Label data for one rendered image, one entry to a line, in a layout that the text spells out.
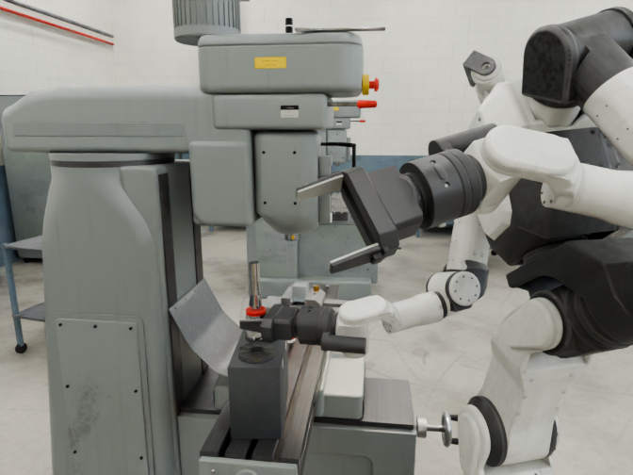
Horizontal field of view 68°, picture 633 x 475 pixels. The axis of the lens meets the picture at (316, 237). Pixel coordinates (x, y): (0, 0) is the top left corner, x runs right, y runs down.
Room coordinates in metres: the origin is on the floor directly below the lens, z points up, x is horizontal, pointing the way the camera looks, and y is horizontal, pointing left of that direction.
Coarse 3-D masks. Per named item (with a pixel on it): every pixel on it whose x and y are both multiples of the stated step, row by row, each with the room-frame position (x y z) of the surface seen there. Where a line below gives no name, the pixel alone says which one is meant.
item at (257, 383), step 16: (240, 336) 1.12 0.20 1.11; (240, 352) 1.00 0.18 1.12; (256, 352) 1.03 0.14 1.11; (272, 352) 1.00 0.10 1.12; (240, 368) 0.96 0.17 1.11; (256, 368) 0.96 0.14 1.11; (272, 368) 0.96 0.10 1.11; (240, 384) 0.96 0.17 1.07; (256, 384) 0.96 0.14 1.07; (272, 384) 0.96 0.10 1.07; (240, 400) 0.96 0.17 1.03; (256, 400) 0.96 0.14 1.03; (272, 400) 0.96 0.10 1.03; (240, 416) 0.96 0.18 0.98; (256, 416) 0.96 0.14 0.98; (272, 416) 0.96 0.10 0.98; (240, 432) 0.96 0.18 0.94; (256, 432) 0.96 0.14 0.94; (272, 432) 0.96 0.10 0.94
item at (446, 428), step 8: (448, 416) 1.41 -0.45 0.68; (456, 416) 1.41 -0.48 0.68; (416, 424) 1.43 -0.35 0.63; (424, 424) 1.41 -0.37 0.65; (432, 424) 1.43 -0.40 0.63; (448, 424) 1.38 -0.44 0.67; (416, 432) 1.43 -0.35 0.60; (424, 432) 1.40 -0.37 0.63; (440, 432) 1.42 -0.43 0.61; (448, 432) 1.37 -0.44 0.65; (448, 440) 1.36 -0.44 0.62; (456, 440) 1.41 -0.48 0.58
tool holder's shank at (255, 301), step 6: (252, 264) 1.01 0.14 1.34; (258, 264) 1.01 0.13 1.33; (252, 270) 1.01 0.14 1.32; (258, 270) 1.01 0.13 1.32; (252, 276) 1.01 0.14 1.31; (258, 276) 1.01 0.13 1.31; (252, 282) 1.01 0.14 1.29; (258, 282) 1.01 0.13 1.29; (252, 288) 1.01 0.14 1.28; (258, 288) 1.01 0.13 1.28; (252, 294) 1.01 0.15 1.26; (258, 294) 1.01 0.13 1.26; (252, 300) 1.01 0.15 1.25; (258, 300) 1.01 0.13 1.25; (252, 306) 1.00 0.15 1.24; (258, 306) 1.01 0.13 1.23
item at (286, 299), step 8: (288, 288) 1.71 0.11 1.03; (272, 296) 1.74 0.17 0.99; (288, 296) 1.62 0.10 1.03; (264, 304) 1.65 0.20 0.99; (272, 304) 1.65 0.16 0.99; (288, 304) 1.60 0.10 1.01; (296, 304) 1.64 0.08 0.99; (328, 304) 1.66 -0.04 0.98; (336, 304) 1.66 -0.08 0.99; (336, 312) 1.58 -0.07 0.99
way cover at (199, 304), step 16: (192, 288) 1.57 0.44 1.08; (208, 288) 1.67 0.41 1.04; (176, 304) 1.42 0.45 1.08; (192, 304) 1.51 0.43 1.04; (208, 304) 1.61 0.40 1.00; (176, 320) 1.38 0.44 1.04; (192, 320) 1.46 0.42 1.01; (208, 320) 1.55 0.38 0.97; (224, 320) 1.63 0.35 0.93; (192, 336) 1.41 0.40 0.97; (208, 336) 1.48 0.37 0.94; (224, 336) 1.55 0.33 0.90; (208, 352) 1.41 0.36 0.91; (224, 352) 1.47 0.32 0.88; (224, 368) 1.39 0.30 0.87
